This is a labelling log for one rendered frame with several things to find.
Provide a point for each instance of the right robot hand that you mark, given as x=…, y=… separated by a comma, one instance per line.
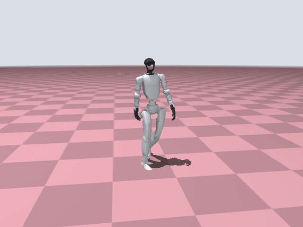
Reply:
x=136, y=114

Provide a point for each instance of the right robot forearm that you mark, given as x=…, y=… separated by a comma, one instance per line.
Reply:
x=136, y=103

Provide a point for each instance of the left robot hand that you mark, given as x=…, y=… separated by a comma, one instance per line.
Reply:
x=173, y=110

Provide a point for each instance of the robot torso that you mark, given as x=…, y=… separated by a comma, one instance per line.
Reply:
x=151, y=90

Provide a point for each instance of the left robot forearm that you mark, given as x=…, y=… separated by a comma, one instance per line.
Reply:
x=169, y=99

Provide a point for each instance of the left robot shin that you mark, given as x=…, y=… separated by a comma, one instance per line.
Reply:
x=153, y=141

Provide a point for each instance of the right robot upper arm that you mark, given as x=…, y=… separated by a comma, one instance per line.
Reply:
x=138, y=82

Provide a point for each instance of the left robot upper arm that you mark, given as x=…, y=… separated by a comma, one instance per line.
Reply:
x=164, y=84

